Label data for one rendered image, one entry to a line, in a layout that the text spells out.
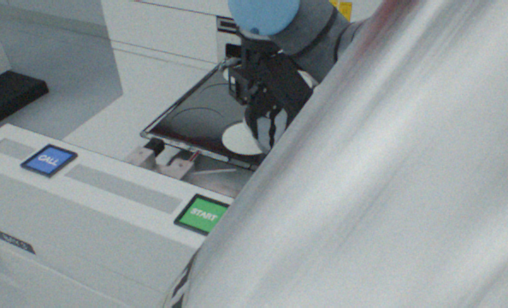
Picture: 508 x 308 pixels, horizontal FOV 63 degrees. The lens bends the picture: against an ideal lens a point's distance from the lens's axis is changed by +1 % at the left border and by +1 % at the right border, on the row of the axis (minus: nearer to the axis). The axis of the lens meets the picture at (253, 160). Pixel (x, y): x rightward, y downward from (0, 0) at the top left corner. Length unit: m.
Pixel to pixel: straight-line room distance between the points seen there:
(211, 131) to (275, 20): 0.38
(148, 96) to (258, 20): 0.65
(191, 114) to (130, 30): 0.49
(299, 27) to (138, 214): 0.30
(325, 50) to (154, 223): 0.29
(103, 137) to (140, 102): 0.15
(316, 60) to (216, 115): 0.38
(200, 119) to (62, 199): 0.32
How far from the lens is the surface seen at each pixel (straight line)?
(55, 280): 0.87
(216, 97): 0.88
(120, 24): 1.28
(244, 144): 0.74
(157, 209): 0.56
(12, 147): 0.75
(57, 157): 0.68
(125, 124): 0.98
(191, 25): 1.13
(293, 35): 0.48
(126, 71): 1.35
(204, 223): 0.52
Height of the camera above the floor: 1.35
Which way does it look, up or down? 40 degrees down
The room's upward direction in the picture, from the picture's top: straight up
